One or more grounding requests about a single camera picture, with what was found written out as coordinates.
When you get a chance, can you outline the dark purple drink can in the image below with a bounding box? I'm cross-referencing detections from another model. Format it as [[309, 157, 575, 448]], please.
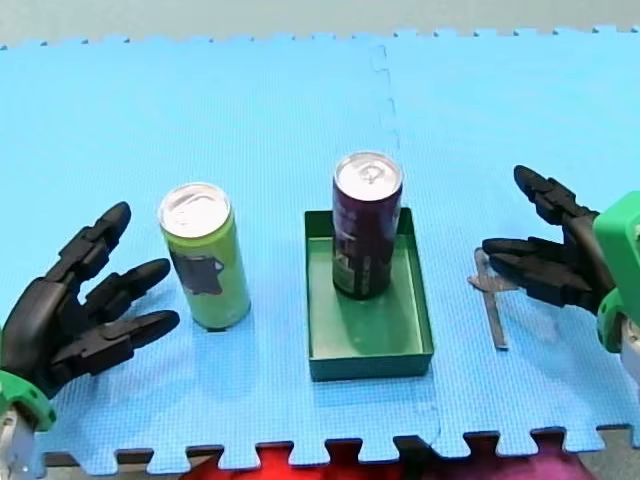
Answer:
[[332, 150, 404, 301]]

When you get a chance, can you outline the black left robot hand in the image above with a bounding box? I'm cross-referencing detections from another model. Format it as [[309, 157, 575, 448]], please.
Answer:
[[0, 201, 181, 400]]

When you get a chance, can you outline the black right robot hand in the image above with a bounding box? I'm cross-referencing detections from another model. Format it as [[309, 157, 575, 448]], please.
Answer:
[[481, 164, 618, 316]]

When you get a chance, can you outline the shallow green tray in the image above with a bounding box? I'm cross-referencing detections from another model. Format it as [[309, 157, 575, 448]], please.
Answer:
[[303, 207, 434, 384]]

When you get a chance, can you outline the green drink can dark band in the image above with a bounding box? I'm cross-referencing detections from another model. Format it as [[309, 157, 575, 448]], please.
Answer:
[[157, 182, 252, 331]]

